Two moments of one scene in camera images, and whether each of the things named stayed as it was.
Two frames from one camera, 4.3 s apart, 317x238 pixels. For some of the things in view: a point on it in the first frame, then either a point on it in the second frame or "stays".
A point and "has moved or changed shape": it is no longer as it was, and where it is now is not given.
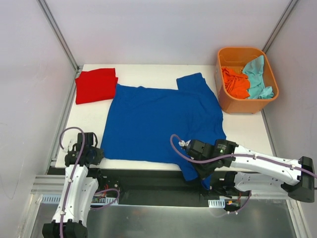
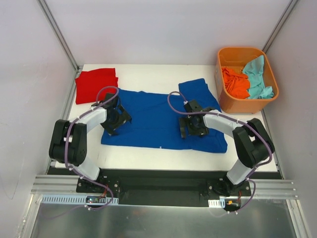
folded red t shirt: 95,85 stays
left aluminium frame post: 77,68 stays
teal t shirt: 254,69 stays
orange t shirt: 237,84 stays
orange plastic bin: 236,57 stays
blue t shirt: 141,120 has moved or changed shape
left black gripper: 87,137 to 122,119
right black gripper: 194,150 to 184,126
